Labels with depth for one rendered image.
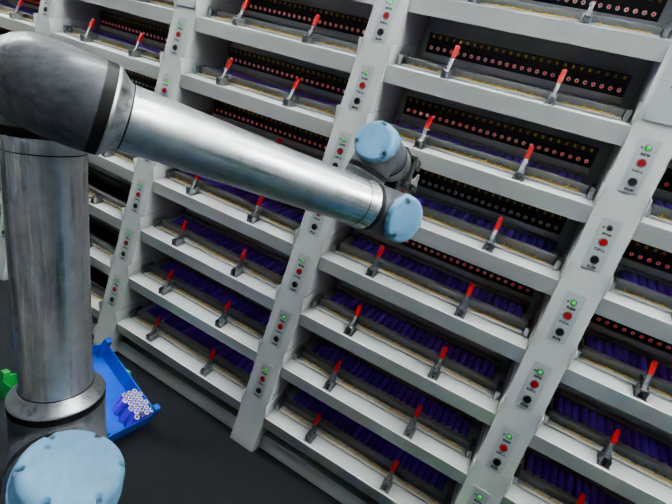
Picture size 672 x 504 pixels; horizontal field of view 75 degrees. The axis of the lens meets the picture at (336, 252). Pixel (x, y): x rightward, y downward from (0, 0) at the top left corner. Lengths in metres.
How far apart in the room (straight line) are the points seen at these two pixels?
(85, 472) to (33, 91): 0.53
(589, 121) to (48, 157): 1.07
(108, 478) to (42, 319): 0.26
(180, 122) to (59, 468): 0.52
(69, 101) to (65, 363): 0.44
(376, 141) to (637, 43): 0.63
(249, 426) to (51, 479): 0.86
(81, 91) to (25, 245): 0.28
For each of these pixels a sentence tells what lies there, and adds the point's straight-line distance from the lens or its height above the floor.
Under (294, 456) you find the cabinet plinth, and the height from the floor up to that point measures 0.05.
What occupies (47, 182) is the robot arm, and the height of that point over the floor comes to 0.82.
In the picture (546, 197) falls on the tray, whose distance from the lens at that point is 1.17.
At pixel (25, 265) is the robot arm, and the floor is 0.69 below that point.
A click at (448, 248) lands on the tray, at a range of 1.19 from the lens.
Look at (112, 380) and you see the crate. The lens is 1.65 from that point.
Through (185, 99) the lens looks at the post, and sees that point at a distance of 1.70.
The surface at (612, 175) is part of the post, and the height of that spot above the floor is 1.15.
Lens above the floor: 0.98
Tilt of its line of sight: 11 degrees down
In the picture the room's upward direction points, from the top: 20 degrees clockwise
